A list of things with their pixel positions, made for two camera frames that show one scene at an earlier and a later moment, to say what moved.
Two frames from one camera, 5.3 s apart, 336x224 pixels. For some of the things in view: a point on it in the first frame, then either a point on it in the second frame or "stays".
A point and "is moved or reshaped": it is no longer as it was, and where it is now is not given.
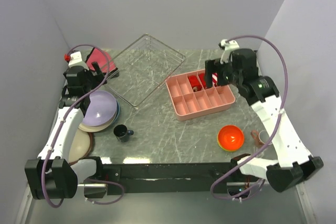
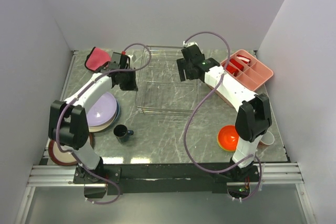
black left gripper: x=96 y=78 → x=133 y=86
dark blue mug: x=122 y=133 stays
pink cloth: x=105 y=63 stays
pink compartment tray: x=187 y=103 is moved or reshaped
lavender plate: x=102 y=108 stays
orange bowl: x=230 y=138 stays
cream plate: x=93 y=129 stays
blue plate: x=117 y=111 stays
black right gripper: x=213 y=65 → x=182 y=66
